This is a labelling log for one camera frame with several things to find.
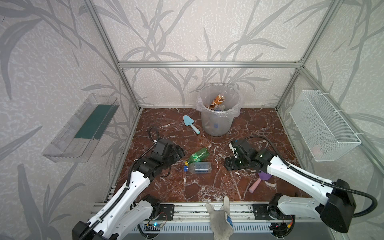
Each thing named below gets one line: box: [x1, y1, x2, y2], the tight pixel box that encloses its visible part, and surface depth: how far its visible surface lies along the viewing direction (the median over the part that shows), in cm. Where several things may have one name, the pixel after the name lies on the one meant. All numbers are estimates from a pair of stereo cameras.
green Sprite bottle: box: [184, 148, 210, 166], surface depth 91 cm
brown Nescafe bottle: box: [207, 94, 226, 110], surface depth 101 cm
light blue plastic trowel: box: [183, 115, 201, 135], surface depth 114 cm
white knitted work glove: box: [206, 196, 234, 240], surface depth 71 cm
